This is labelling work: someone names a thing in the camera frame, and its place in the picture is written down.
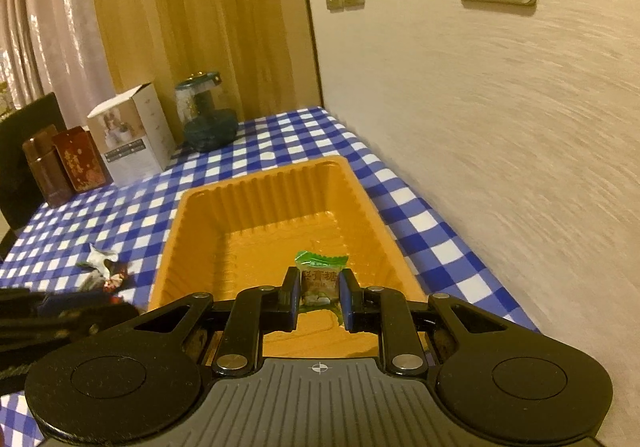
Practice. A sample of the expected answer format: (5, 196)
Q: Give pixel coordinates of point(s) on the white crumpled wrapper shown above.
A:
(100, 257)

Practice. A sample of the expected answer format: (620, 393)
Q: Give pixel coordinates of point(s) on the brown box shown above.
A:
(45, 172)

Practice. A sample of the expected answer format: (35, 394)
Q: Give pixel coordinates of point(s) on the pale curtain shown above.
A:
(55, 27)

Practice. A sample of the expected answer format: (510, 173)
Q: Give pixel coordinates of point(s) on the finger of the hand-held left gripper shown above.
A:
(100, 316)

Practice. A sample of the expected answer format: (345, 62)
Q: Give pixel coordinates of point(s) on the white cardboard box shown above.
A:
(130, 147)

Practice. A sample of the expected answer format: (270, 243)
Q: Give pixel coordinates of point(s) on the brown wrapped candy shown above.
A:
(116, 278)

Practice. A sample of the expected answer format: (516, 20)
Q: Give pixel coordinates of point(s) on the wooden panel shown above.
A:
(200, 17)

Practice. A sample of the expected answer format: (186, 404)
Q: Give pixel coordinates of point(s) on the dark green wrapped candy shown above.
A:
(92, 279)

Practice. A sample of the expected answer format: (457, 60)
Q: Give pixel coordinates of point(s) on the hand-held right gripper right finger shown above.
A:
(346, 307)

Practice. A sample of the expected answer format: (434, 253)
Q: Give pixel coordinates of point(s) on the dark red printed box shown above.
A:
(80, 162)

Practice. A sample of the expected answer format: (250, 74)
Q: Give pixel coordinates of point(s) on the orange plastic tray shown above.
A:
(280, 207)

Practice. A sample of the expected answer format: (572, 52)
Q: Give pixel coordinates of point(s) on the blue white checked tablecloth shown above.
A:
(125, 207)

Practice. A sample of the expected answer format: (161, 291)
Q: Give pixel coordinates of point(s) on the black chair back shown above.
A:
(10, 167)

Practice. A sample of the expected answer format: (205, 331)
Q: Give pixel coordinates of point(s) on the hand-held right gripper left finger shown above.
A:
(295, 312)

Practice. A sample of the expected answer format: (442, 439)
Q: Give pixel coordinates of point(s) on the green white candy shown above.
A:
(320, 277)

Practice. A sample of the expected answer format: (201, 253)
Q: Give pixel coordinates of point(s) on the glass jar with green base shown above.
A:
(207, 127)

